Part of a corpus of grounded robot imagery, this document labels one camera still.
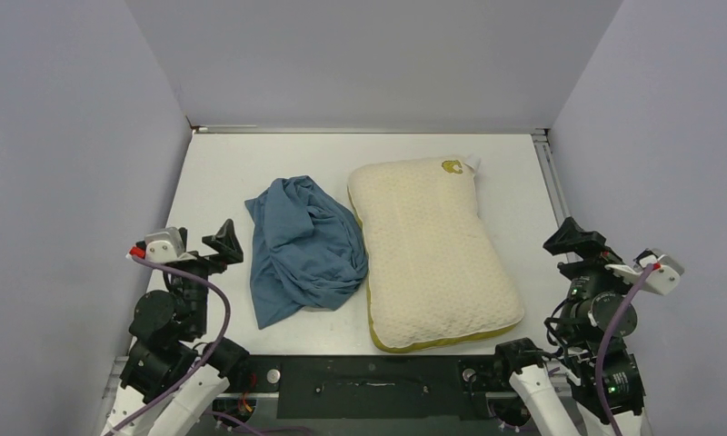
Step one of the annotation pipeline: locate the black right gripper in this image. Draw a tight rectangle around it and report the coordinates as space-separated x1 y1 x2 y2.
544 215 648 338

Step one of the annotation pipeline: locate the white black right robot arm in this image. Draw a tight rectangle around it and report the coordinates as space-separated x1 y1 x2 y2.
491 217 682 435

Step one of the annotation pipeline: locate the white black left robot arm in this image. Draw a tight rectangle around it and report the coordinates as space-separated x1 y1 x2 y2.
103 219 250 435

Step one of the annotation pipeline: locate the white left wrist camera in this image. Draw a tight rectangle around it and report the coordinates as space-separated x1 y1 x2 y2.
126 227 194 264

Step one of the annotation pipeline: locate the yellow white pillow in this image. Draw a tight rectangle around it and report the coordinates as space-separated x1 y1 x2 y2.
347 155 525 353

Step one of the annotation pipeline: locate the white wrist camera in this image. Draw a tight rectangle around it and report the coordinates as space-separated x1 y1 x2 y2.
604 248 685 296
126 227 194 264

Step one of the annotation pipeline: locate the aluminium frame rail right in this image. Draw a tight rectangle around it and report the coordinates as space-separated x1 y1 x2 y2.
532 133 578 263

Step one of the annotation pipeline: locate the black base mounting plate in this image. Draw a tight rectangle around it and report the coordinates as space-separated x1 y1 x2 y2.
213 355 523 421

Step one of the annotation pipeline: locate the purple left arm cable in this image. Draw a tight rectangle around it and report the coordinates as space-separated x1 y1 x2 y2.
107 255 314 436

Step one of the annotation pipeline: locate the blue pillowcase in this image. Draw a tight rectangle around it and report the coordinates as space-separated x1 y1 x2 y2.
244 175 369 330

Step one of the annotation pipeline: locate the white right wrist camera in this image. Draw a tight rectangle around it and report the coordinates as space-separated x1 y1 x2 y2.
604 248 685 296

